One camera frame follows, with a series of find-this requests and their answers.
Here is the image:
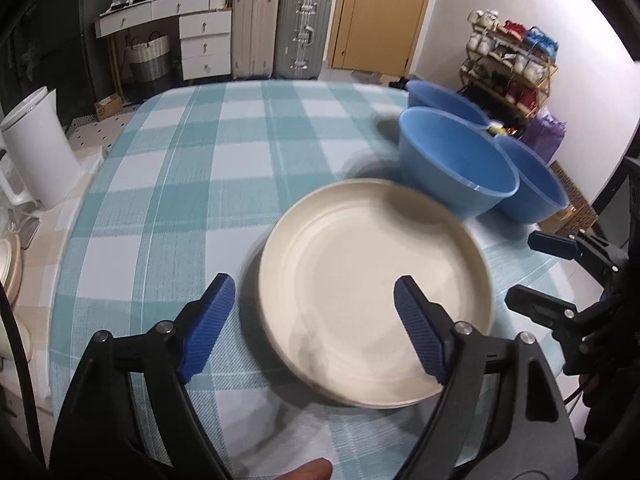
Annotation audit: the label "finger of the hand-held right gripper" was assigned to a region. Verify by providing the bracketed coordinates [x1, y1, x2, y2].
[528, 230, 626, 281]
[505, 284, 616, 346]

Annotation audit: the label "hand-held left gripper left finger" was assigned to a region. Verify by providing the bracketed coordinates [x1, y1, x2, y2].
[50, 272, 236, 480]

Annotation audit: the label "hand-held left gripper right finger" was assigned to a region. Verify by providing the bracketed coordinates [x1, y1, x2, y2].
[394, 275, 581, 480]

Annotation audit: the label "blue bowl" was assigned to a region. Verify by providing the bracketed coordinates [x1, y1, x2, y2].
[398, 106, 521, 221]
[492, 135, 571, 225]
[406, 79, 493, 128]

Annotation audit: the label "cream round plate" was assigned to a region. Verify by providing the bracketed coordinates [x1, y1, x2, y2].
[270, 330, 436, 409]
[258, 178, 496, 401]
[260, 300, 441, 406]

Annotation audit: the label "person's left hand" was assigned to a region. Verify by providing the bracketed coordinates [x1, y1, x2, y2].
[280, 457, 333, 480]

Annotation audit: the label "brown printed paper bag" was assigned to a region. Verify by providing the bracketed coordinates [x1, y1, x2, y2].
[540, 160, 600, 235]

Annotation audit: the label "purple bag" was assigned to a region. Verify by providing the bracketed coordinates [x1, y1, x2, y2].
[520, 114, 568, 161]

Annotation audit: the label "teal checked tablecloth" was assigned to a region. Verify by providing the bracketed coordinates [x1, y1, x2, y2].
[47, 80, 566, 480]

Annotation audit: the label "wooden shoe rack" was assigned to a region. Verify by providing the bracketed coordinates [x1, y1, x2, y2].
[459, 10, 560, 128]

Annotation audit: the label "beige checked cloth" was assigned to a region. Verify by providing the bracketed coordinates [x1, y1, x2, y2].
[0, 125, 113, 480]

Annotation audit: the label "small metal stand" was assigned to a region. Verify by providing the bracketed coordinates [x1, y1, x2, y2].
[10, 212, 41, 251]

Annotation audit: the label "cream round dish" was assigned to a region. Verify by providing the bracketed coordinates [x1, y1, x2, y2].
[0, 232, 23, 301]

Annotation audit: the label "rows of assorted shoes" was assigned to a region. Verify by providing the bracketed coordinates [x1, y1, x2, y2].
[467, 8, 560, 111]

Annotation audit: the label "dotted floor mat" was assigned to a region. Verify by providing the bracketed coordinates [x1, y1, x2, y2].
[65, 102, 151, 153]

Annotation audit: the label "small cardboard box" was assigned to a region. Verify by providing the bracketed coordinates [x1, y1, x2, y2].
[95, 92, 123, 121]

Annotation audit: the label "white electric kettle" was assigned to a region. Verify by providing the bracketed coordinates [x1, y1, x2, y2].
[0, 86, 83, 211]

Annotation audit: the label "woven laundry basket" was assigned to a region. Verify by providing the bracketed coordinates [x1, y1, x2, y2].
[125, 32, 173, 83]

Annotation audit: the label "wooden door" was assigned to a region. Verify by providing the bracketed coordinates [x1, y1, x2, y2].
[330, 0, 438, 73]

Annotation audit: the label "white desk with drawers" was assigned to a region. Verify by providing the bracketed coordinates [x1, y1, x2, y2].
[95, 0, 233, 81]

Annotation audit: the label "beige suitcase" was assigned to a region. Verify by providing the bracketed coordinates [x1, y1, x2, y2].
[231, 0, 281, 80]

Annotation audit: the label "silver suitcase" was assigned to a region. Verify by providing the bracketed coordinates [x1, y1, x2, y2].
[274, 0, 333, 80]

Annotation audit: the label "black cable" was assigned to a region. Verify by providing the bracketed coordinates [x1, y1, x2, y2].
[0, 285, 46, 466]

